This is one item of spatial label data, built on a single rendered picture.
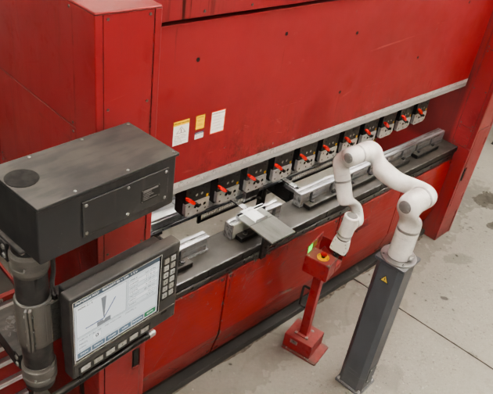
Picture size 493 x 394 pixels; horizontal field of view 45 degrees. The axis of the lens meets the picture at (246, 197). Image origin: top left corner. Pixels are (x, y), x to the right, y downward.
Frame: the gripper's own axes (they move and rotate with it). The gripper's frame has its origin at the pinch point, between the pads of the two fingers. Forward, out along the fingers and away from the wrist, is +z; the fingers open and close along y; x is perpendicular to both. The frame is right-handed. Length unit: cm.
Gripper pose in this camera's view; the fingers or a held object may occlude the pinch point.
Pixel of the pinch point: (336, 256)
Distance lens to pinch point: 350.5
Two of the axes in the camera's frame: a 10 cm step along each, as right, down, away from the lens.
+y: 8.1, 4.7, -3.5
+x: 5.5, -4.0, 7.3
